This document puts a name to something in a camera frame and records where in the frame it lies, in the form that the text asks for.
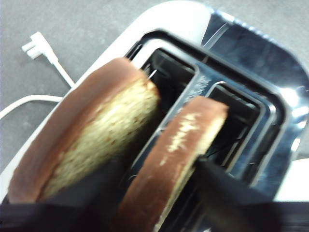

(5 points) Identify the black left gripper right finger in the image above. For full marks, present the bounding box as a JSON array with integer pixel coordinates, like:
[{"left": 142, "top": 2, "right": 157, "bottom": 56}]
[{"left": 197, "top": 160, "right": 309, "bottom": 232}]

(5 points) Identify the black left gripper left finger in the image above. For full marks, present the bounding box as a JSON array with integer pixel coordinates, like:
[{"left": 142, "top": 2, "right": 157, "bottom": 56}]
[{"left": 0, "top": 158, "right": 136, "bottom": 232}]

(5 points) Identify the large toast bread slice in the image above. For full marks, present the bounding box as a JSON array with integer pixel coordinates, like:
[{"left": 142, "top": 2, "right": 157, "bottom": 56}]
[{"left": 113, "top": 96, "right": 230, "bottom": 232}]

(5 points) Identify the small toast bread slice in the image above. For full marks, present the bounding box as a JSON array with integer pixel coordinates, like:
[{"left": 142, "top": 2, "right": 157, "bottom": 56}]
[{"left": 8, "top": 57, "right": 162, "bottom": 204}]

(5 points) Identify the cream two-slot toaster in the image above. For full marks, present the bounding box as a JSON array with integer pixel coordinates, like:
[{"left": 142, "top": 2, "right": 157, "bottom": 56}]
[{"left": 0, "top": 1, "right": 309, "bottom": 232}]

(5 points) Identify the white toaster power cable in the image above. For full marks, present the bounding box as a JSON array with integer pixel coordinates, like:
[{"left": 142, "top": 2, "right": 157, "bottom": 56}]
[{"left": 0, "top": 32, "right": 76, "bottom": 119}]

